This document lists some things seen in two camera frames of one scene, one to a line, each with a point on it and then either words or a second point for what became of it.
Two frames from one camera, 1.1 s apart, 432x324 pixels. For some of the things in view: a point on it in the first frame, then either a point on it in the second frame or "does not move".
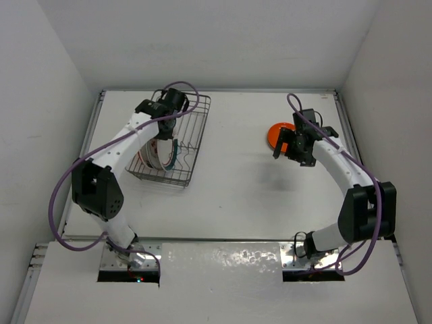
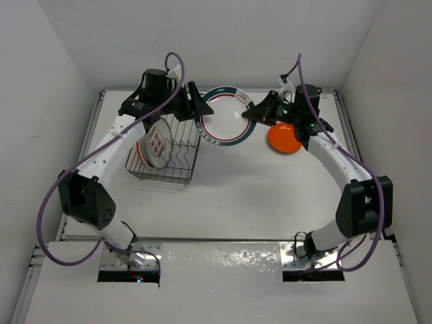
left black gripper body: (165, 132) -> (180, 106)
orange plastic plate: (273, 133) does not move
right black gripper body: (294, 152) -> (280, 111)
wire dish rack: (189, 129) does not move
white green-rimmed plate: (167, 151) -> (226, 126)
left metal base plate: (111, 261) does not move
